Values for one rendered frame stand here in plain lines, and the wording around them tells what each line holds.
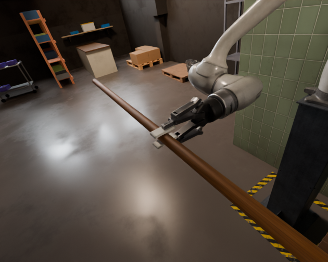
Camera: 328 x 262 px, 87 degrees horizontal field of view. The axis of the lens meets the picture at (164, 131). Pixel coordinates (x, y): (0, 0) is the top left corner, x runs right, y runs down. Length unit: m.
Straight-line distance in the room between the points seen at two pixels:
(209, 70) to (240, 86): 0.14
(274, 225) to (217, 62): 0.54
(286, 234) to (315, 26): 1.33
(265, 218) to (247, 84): 0.43
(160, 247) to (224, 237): 0.49
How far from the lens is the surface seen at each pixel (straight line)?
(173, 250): 1.59
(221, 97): 0.57
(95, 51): 6.24
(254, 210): 0.33
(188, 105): 0.50
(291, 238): 0.32
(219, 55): 0.72
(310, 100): 1.09
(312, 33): 1.52
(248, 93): 0.63
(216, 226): 1.65
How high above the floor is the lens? 1.49
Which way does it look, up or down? 35 degrees down
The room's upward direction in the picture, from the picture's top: 12 degrees counter-clockwise
